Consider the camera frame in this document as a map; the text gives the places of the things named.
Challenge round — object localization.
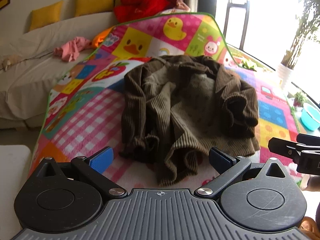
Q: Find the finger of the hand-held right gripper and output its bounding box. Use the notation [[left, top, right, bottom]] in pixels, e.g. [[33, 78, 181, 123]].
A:
[[297, 133, 320, 145], [268, 137, 304, 158]]

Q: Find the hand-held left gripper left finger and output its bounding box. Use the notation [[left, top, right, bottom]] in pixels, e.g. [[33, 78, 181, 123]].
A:
[[37, 146, 128, 199]]

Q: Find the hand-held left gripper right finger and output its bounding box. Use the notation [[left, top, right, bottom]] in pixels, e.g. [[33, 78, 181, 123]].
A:
[[195, 147, 288, 198]]

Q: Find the brown corduroy jacket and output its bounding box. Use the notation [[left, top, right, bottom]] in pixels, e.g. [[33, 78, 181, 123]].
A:
[[119, 55, 260, 187]]

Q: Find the teal plastic basin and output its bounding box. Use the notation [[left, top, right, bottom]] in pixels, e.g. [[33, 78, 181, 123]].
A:
[[301, 102, 320, 131]]

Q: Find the small potted plant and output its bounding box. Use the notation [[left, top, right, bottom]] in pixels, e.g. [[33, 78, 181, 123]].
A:
[[292, 89, 308, 107]]

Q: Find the colourful printed blanket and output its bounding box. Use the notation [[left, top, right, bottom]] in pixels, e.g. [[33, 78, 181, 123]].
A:
[[27, 12, 300, 195]]

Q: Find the person's orange clothing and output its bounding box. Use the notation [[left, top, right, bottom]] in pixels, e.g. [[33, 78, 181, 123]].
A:
[[299, 200, 320, 240]]

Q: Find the palm plant in white pot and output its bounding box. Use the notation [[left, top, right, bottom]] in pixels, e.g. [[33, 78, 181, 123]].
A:
[[276, 0, 320, 88]]

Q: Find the white table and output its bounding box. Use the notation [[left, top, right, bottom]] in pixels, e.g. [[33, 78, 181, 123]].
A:
[[0, 144, 32, 240]]

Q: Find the beige sofa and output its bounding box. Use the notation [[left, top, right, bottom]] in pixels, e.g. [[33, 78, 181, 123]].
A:
[[0, 5, 120, 130]]

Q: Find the pink garment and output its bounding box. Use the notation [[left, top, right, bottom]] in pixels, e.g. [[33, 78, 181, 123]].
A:
[[53, 37, 92, 63]]

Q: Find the orange cloth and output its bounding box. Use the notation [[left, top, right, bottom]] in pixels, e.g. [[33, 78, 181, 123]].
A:
[[91, 27, 113, 50]]

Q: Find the small stuffed toy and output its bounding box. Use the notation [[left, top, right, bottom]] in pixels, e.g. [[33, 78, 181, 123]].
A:
[[1, 54, 23, 72]]

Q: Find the red jacket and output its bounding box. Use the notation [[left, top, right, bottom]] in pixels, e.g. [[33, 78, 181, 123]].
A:
[[113, 0, 183, 23]]

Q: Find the black window frame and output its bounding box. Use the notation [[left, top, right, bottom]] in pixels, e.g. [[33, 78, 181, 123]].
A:
[[215, 0, 320, 110]]

